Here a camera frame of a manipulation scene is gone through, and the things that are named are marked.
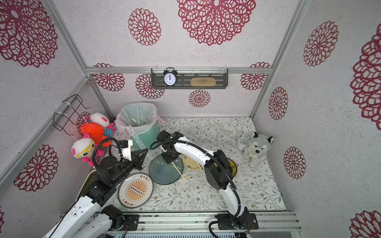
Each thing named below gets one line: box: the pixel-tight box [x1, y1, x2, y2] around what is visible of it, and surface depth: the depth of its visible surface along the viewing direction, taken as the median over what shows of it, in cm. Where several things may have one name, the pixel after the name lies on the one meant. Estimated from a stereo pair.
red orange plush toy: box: [80, 122, 107, 145], surface depth 91 cm
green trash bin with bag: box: [114, 102, 165, 151], surface depth 93 cm
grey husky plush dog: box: [243, 131, 275, 169], surface depth 85 cm
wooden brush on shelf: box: [190, 77, 217, 87], surface depth 92 cm
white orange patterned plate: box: [117, 172, 154, 209], surface depth 85 cm
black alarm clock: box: [163, 67, 178, 87], surface depth 92 cm
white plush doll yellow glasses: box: [71, 132, 96, 168], surface depth 82 cm
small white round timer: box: [236, 136, 250, 151], surface depth 103 cm
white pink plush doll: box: [86, 112, 117, 136], surface depth 97 cm
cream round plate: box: [182, 154, 204, 171], surface depth 94 cm
